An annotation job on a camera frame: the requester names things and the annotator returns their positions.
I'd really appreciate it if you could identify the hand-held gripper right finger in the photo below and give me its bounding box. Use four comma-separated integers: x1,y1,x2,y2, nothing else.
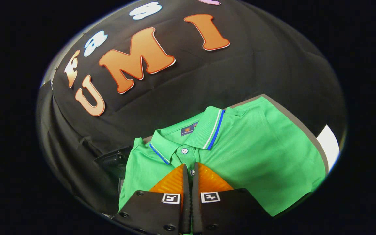
191,162,270,235

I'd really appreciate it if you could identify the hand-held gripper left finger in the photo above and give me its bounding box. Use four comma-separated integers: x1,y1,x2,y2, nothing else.
115,163,191,235

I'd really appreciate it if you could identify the green polo shirt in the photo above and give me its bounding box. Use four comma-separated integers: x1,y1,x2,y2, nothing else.
119,96,326,217

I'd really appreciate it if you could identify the black backdrop cloth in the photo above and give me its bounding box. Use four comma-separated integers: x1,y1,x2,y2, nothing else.
36,0,347,216

